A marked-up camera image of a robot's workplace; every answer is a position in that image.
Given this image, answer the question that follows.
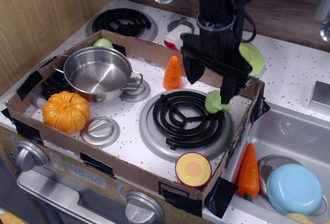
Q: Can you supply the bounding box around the grey oven knob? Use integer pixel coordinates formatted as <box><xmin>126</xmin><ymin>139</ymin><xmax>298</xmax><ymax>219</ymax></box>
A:
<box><xmin>125</xmin><ymin>191</ymin><xmax>163</xmax><ymax>224</ymax></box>
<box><xmin>16</xmin><ymin>140</ymin><xmax>50</xmax><ymax>171</ymax></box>

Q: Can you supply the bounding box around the pale green toy ball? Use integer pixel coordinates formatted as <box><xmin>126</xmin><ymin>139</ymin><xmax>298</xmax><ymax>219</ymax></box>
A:
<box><xmin>93</xmin><ymin>38</ymin><xmax>113</xmax><ymax>49</ymax></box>

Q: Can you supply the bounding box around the hanging metal ladle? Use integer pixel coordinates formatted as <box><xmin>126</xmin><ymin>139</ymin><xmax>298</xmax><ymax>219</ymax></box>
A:
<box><xmin>320</xmin><ymin>19</ymin><xmax>330</xmax><ymax>42</ymax></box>

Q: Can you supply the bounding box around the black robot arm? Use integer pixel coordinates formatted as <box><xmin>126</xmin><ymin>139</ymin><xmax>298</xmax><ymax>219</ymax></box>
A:
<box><xmin>181</xmin><ymin>0</ymin><xmax>252</xmax><ymax>104</ymax></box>

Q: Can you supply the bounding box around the black front right burner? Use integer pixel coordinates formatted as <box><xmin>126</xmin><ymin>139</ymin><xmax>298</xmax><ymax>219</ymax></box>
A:
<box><xmin>139</xmin><ymin>89</ymin><xmax>233</xmax><ymax>163</ymax></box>

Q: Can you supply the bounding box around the grey oven knob left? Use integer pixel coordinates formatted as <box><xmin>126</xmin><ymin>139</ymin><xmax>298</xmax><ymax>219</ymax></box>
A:
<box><xmin>16</xmin><ymin>140</ymin><xmax>50</xmax><ymax>171</ymax></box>

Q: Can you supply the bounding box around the light blue plastic bowl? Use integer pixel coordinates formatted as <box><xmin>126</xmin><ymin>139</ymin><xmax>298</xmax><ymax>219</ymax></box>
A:
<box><xmin>266</xmin><ymin>164</ymin><xmax>323</xmax><ymax>215</ymax></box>

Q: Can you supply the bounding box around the orange toy pumpkin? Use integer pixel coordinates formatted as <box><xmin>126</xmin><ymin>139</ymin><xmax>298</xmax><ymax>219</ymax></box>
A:
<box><xmin>42</xmin><ymin>91</ymin><xmax>91</xmax><ymax>134</ymax></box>

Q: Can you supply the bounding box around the red white toy slice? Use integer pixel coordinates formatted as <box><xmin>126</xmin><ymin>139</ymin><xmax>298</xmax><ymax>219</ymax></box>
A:
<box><xmin>164</xmin><ymin>24</ymin><xmax>192</xmax><ymax>51</ymax></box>

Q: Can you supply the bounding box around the black front left burner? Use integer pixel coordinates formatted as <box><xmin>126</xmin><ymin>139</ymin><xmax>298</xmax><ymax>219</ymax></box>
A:
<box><xmin>32</xmin><ymin>72</ymin><xmax>74</xmax><ymax>101</ymax></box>

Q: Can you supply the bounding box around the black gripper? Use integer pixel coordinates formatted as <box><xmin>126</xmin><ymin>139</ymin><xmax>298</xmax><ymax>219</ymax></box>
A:
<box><xmin>180</xmin><ymin>25</ymin><xmax>252</xmax><ymax>104</ymax></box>

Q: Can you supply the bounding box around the black rear left burner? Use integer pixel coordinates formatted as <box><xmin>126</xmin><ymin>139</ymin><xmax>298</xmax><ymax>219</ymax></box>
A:
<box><xmin>87</xmin><ymin>8</ymin><xmax>158</xmax><ymax>42</ymax></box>

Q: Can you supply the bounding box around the light green plastic plate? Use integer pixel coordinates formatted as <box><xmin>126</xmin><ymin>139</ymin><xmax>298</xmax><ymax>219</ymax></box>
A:
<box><xmin>239</xmin><ymin>42</ymin><xmax>265</xmax><ymax>76</ymax></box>

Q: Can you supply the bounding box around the halved toy peach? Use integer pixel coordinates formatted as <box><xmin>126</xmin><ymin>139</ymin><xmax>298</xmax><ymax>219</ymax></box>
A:
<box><xmin>175</xmin><ymin>152</ymin><xmax>212</xmax><ymax>188</ymax></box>

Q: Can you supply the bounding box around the grey oven knob right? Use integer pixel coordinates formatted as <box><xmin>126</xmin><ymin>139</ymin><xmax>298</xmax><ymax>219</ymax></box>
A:
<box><xmin>125</xmin><ymin>191</ymin><xmax>163</xmax><ymax>224</ymax></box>

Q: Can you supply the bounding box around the grey stovetop knob rear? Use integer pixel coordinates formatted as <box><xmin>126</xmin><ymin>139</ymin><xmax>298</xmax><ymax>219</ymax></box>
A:
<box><xmin>167</xmin><ymin>17</ymin><xmax>195</xmax><ymax>33</ymax></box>

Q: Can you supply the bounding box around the green toy broccoli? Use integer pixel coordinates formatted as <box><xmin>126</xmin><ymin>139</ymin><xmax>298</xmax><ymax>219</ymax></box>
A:
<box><xmin>205</xmin><ymin>90</ymin><xmax>232</xmax><ymax>114</ymax></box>

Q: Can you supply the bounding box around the grey stovetop knob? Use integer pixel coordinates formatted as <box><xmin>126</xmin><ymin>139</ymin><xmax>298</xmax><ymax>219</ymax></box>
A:
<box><xmin>167</xmin><ymin>17</ymin><xmax>195</xmax><ymax>33</ymax></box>
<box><xmin>81</xmin><ymin>117</ymin><xmax>120</xmax><ymax>148</ymax></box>
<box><xmin>120</xmin><ymin>78</ymin><xmax>151</xmax><ymax>103</ymax></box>

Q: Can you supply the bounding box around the silver faucet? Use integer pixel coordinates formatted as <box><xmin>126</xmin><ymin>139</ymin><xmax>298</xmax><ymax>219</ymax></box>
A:
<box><xmin>313</xmin><ymin>0</ymin><xmax>329</xmax><ymax>21</ymax></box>

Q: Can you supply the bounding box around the orange toy carrot piece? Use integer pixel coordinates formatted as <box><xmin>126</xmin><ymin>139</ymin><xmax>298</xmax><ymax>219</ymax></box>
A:
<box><xmin>163</xmin><ymin>56</ymin><xmax>182</xmax><ymax>90</ymax></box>

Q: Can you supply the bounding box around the grey stovetop knob centre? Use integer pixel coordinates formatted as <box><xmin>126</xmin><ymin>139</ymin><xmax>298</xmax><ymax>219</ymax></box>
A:
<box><xmin>120</xmin><ymin>78</ymin><xmax>151</xmax><ymax>103</ymax></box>

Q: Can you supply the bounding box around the yellow toy in sink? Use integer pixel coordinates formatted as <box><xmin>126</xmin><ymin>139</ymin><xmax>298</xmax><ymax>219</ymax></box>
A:
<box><xmin>286</xmin><ymin>213</ymin><xmax>314</xmax><ymax>224</ymax></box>

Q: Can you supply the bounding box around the silver metal lid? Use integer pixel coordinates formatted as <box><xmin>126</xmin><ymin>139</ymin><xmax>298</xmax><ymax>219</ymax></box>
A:
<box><xmin>258</xmin><ymin>155</ymin><xmax>323</xmax><ymax>212</ymax></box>

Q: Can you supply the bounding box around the grey oven door handle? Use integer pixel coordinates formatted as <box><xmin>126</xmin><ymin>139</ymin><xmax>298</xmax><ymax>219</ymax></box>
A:
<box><xmin>17</xmin><ymin>170</ymin><xmax>128</xmax><ymax>223</ymax></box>

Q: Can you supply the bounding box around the silver sink basin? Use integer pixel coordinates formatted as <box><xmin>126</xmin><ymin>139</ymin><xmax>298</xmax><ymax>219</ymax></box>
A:
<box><xmin>222</xmin><ymin>103</ymin><xmax>329</xmax><ymax>223</ymax></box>

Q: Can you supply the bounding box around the black burner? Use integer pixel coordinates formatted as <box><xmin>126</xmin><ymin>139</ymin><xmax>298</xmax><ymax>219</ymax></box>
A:
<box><xmin>139</xmin><ymin>89</ymin><xmax>233</xmax><ymax>163</ymax></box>
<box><xmin>87</xmin><ymin>8</ymin><xmax>158</xmax><ymax>42</ymax></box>
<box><xmin>32</xmin><ymin>72</ymin><xmax>74</xmax><ymax>101</ymax></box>

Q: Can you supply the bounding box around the oven clock display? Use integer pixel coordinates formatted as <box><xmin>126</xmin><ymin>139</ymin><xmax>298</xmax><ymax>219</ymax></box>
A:
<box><xmin>65</xmin><ymin>162</ymin><xmax>107</xmax><ymax>189</ymax></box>

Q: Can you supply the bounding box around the grey stovetop knob front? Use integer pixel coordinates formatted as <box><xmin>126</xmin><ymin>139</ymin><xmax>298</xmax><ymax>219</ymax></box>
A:
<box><xmin>81</xmin><ymin>117</ymin><xmax>120</xmax><ymax>148</ymax></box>

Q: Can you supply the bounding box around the yellow object bottom left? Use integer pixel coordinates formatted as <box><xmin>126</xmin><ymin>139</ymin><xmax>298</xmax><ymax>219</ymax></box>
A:
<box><xmin>0</xmin><ymin>213</ymin><xmax>22</xmax><ymax>224</ymax></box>

